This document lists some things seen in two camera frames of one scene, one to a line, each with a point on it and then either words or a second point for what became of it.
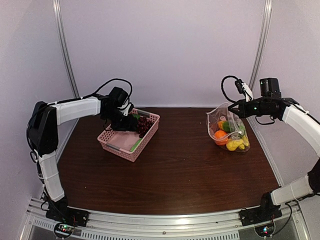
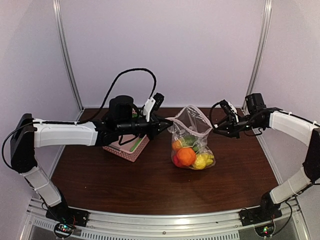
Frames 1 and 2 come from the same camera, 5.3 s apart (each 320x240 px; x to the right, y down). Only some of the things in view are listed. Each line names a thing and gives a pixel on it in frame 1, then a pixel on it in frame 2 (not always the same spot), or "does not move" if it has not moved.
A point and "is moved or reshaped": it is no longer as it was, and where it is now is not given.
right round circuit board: [265, 230] does not move
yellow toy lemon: [232, 144] → [203, 160]
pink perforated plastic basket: [121, 143] does not move
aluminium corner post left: [59, 28] does not move
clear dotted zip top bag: [227, 129] → [189, 129]
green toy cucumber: [135, 145] does not move
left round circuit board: [63, 229] does not move
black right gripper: [243, 112] → [231, 126]
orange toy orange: [221, 137] → [186, 156]
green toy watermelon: [226, 126] is moved or reshaped
